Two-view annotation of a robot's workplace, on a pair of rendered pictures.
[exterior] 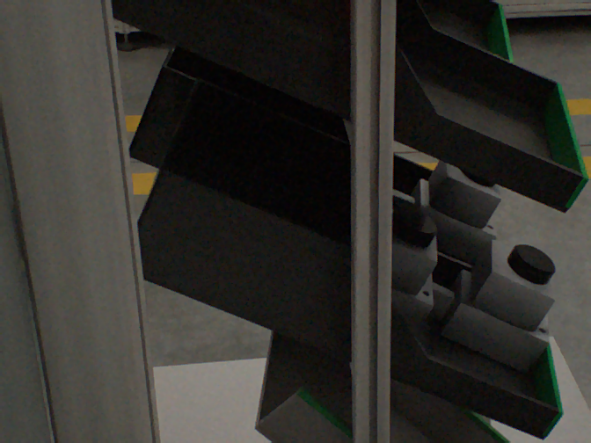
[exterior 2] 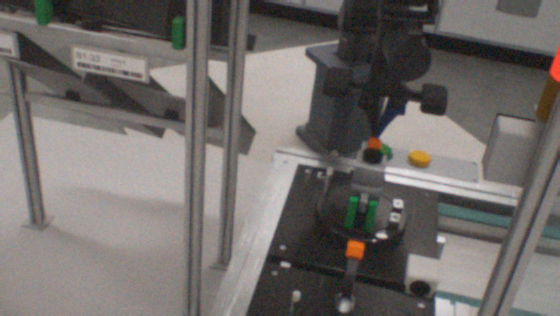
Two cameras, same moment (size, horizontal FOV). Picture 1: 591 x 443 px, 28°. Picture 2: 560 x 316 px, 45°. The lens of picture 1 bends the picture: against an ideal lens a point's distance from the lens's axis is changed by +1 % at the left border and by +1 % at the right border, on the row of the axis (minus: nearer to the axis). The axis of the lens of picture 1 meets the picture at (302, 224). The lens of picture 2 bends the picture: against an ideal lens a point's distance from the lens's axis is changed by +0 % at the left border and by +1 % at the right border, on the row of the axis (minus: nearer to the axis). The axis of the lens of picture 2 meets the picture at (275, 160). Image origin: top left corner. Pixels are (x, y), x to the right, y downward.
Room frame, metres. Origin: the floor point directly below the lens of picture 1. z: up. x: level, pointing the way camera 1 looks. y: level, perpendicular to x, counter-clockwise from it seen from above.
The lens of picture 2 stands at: (0.29, 0.72, 1.61)
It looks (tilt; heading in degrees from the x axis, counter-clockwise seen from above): 34 degrees down; 284
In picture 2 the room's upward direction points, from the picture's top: 6 degrees clockwise
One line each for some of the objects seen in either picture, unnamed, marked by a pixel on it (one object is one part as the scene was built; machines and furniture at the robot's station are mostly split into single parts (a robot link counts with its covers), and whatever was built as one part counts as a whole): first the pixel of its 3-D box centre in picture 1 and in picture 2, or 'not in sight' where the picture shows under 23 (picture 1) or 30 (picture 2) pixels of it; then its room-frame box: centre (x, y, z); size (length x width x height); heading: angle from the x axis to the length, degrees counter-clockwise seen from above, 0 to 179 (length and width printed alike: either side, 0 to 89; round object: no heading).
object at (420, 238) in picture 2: not in sight; (358, 224); (0.35, -0.09, 0.96); 0.24 x 0.24 x 0.02; 5
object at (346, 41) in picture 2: not in sight; (356, 43); (0.44, -0.47, 1.09); 0.07 x 0.07 x 0.06; 46
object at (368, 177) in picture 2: not in sight; (368, 176); (0.34, -0.08, 1.06); 0.08 x 0.04 x 0.07; 95
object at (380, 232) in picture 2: not in sight; (360, 215); (0.35, -0.09, 0.98); 0.14 x 0.14 x 0.02
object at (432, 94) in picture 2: not in sight; (388, 74); (0.35, -0.21, 1.17); 0.19 x 0.06 x 0.08; 5
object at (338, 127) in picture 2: not in sight; (347, 102); (0.44, -0.47, 0.96); 0.15 x 0.15 x 0.20; 46
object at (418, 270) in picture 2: not in sight; (420, 277); (0.24, 0.00, 0.97); 0.05 x 0.05 x 0.04; 5
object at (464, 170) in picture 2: not in sight; (415, 174); (0.28, -0.32, 0.93); 0.21 x 0.07 x 0.06; 5
